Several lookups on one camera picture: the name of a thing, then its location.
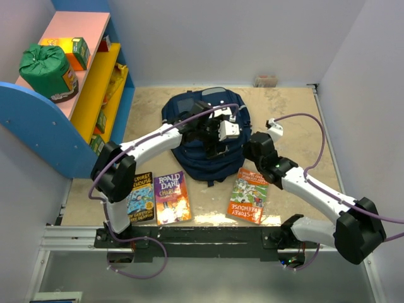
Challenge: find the blue pink yellow shelf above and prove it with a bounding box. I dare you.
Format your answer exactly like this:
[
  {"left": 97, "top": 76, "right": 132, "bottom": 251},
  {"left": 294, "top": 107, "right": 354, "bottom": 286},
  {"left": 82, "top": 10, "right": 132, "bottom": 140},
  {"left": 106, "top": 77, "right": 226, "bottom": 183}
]
[{"left": 1, "top": 1, "right": 135, "bottom": 179}]

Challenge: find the small box on yellow shelf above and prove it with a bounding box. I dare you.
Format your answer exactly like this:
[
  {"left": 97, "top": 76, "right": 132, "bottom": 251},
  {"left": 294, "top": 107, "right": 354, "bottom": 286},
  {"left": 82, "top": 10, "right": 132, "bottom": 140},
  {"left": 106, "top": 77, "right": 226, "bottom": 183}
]
[{"left": 98, "top": 35, "right": 111, "bottom": 52}]

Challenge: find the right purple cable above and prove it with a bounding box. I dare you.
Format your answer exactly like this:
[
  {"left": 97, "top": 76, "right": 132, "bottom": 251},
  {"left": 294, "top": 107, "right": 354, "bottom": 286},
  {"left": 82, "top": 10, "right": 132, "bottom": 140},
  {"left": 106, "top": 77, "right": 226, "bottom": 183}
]
[{"left": 273, "top": 113, "right": 404, "bottom": 272}]

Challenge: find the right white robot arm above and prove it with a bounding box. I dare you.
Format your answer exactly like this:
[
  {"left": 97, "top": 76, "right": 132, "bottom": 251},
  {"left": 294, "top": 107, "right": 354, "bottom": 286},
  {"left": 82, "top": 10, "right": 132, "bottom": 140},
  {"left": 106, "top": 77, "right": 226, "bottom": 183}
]
[{"left": 243, "top": 132, "right": 386, "bottom": 264}]

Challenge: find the green wrapped round package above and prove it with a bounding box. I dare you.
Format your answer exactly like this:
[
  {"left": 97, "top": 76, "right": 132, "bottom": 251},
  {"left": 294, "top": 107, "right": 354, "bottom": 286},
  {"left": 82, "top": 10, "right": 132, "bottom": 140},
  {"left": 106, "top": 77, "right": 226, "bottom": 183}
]
[{"left": 19, "top": 44, "right": 79, "bottom": 104}]

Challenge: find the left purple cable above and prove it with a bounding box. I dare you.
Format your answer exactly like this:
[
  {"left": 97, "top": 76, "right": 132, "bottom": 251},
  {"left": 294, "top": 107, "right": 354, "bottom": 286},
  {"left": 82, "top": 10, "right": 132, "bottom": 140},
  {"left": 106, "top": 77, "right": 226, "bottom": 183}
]
[{"left": 87, "top": 103, "right": 239, "bottom": 280}]

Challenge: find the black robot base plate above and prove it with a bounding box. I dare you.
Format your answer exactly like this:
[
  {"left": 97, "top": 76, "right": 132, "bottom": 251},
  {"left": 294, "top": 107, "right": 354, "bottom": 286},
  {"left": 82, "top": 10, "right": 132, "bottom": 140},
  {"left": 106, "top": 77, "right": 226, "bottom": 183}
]
[{"left": 94, "top": 225, "right": 316, "bottom": 263}]

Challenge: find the Roald Dahl Charlie book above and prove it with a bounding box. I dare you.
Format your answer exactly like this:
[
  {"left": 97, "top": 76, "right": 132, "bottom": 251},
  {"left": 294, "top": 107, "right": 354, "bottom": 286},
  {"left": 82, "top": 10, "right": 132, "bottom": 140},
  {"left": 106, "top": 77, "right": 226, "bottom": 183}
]
[{"left": 153, "top": 171, "right": 193, "bottom": 225}]

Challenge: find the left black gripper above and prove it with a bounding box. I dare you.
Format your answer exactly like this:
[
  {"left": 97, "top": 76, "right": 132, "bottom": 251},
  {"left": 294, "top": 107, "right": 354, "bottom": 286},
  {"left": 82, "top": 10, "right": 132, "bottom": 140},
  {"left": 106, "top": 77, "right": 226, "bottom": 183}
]
[{"left": 196, "top": 115, "right": 229, "bottom": 158}]

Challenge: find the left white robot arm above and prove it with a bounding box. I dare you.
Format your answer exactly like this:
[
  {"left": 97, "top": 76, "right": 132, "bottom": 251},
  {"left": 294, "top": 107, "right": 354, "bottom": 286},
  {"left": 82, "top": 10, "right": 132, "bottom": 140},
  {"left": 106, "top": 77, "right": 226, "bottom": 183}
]
[{"left": 88, "top": 101, "right": 239, "bottom": 247}]

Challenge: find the navy blue school backpack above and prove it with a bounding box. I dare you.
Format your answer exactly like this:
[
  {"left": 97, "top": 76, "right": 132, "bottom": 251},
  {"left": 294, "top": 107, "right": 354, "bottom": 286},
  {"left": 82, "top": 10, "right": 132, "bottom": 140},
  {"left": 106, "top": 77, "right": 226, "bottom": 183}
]
[{"left": 162, "top": 87, "right": 252, "bottom": 186}]

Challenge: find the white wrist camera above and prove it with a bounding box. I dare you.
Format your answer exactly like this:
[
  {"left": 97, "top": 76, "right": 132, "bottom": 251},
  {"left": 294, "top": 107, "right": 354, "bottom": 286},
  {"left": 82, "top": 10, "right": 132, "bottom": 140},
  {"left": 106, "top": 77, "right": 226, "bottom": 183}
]
[
  {"left": 218, "top": 121, "right": 240, "bottom": 141},
  {"left": 265, "top": 118, "right": 283, "bottom": 143}
]

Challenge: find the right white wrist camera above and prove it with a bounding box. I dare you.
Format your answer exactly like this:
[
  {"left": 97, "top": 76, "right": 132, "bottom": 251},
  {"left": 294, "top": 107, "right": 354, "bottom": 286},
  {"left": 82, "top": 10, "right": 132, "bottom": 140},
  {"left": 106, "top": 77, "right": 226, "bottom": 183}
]
[{"left": 265, "top": 118, "right": 283, "bottom": 143}]

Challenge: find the small box at back wall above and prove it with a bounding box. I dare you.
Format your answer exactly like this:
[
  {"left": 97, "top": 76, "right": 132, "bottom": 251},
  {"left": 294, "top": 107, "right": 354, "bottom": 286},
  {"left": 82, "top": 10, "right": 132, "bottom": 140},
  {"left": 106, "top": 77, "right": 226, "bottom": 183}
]
[{"left": 253, "top": 75, "right": 278, "bottom": 88}]

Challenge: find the yellow snack bag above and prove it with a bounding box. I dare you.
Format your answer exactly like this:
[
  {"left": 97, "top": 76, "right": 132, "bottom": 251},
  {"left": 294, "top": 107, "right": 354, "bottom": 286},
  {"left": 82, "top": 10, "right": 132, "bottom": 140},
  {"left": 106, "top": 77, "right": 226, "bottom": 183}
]
[{"left": 102, "top": 62, "right": 127, "bottom": 108}]

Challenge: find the orange 78-storey treehouse book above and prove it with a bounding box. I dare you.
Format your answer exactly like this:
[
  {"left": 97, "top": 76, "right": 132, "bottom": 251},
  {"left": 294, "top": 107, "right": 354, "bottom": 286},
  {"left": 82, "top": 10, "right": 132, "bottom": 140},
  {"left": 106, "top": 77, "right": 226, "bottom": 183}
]
[{"left": 227, "top": 168, "right": 269, "bottom": 225}]

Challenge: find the purple cable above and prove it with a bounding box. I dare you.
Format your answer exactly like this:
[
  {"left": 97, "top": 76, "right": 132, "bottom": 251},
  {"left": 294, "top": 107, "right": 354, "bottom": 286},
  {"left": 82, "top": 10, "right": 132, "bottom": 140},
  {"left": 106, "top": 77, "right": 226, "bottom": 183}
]
[
  {"left": 273, "top": 113, "right": 404, "bottom": 272},
  {"left": 87, "top": 103, "right": 239, "bottom": 280}
]

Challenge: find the yellow green carton box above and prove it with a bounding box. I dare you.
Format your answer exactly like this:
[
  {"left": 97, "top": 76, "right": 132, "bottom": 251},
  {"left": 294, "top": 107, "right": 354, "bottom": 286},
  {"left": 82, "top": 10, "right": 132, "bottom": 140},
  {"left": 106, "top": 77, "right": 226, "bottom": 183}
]
[{"left": 39, "top": 37, "right": 91, "bottom": 71}]

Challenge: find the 169-storey treehouse book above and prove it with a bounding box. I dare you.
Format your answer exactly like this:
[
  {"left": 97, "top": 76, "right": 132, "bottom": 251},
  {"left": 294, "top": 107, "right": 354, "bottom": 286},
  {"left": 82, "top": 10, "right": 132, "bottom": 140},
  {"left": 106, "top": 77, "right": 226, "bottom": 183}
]
[{"left": 126, "top": 172, "right": 155, "bottom": 223}]

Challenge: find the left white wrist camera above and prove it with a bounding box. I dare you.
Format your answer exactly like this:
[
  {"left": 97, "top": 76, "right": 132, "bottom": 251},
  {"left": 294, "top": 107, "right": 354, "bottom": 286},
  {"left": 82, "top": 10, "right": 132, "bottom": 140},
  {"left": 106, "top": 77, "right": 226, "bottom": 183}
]
[{"left": 218, "top": 121, "right": 240, "bottom": 141}]

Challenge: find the green box on lower shelf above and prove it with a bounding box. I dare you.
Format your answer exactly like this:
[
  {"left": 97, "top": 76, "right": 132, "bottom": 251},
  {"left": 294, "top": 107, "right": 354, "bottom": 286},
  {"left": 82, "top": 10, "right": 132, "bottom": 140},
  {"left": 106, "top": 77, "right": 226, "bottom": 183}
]
[{"left": 93, "top": 110, "right": 107, "bottom": 134}]

